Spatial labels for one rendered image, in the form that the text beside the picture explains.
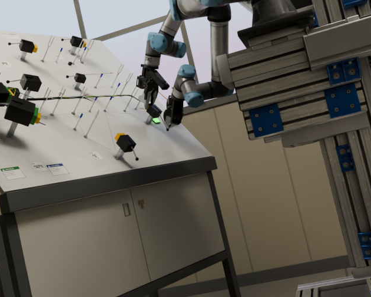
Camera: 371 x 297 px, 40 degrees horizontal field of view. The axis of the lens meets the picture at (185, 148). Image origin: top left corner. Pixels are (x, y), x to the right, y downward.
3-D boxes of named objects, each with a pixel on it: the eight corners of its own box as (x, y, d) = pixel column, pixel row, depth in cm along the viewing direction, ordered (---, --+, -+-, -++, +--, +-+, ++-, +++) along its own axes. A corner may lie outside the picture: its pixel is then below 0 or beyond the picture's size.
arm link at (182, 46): (176, 56, 232) (154, 52, 236) (185, 60, 242) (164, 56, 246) (179, 39, 231) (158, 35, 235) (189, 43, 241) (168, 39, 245)
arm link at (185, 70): (183, 75, 218) (177, 62, 223) (176, 94, 226) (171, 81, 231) (199, 75, 221) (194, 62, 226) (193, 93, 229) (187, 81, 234)
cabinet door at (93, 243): (151, 281, 212) (129, 188, 215) (39, 330, 170) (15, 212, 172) (147, 282, 214) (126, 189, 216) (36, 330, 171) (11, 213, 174)
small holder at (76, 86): (60, 82, 242) (66, 69, 239) (78, 85, 247) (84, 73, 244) (63, 87, 239) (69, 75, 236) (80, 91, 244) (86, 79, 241)
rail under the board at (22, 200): (218, 168, 259) (214, 156, 259) (10, 212, 167) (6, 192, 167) (209, 171, 262) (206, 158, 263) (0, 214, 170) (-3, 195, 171)
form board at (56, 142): (2, 195, 169) (4, 191, 168) (-117, 22, 212) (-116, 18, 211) (211, 158, 261) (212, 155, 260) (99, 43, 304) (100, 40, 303)
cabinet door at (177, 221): (226, 249, 255) (208, 171, 258) (152, 281, 212) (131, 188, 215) (222, 250, 257) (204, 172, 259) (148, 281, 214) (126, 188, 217)
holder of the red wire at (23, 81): (-1, 92, 210) (7, 70, 205) (29, 96, 219) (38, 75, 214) (2, 99, 207) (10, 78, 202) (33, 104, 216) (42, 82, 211)
